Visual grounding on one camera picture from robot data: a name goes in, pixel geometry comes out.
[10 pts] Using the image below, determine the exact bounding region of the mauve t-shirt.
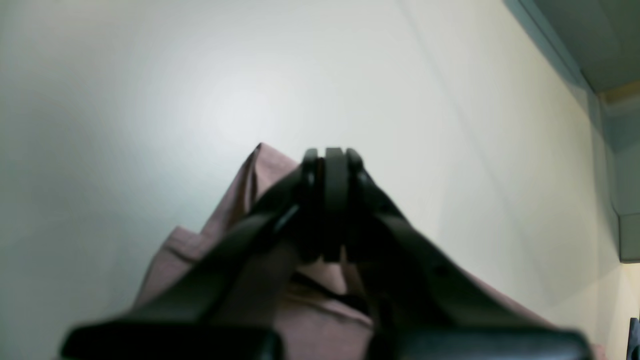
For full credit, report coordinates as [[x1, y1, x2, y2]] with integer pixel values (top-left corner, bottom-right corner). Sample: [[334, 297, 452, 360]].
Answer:
[[127, 142, 608, 360]]

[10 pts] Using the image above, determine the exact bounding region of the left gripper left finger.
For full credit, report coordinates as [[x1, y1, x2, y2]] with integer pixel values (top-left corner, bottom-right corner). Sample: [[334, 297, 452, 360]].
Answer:
[[61, 149, 319, 360]]

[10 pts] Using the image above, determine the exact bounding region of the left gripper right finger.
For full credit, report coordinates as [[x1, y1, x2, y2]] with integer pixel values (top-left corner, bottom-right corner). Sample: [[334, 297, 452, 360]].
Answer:
[[345, 148, 594, 360]]

